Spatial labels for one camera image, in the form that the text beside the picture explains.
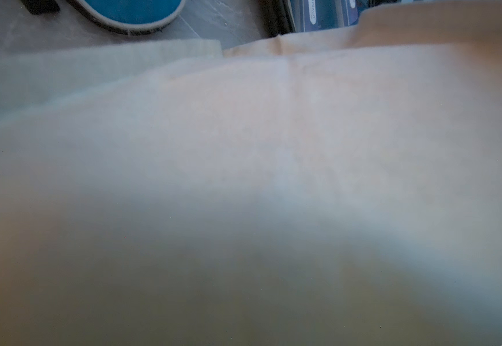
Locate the black clear paddle case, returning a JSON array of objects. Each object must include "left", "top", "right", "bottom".
[{"left": 258, "top": 0, "right": 394, "bottom": 37}]

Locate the cream canvas tote bag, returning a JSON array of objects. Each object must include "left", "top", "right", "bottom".
[{"left": 0, "top": 1, "right": 502, "bottom": 345}]

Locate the blue paddle case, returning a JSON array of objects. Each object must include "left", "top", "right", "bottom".
[{"left": 67, "top": 0, "right": 186, "bottom": 35}]

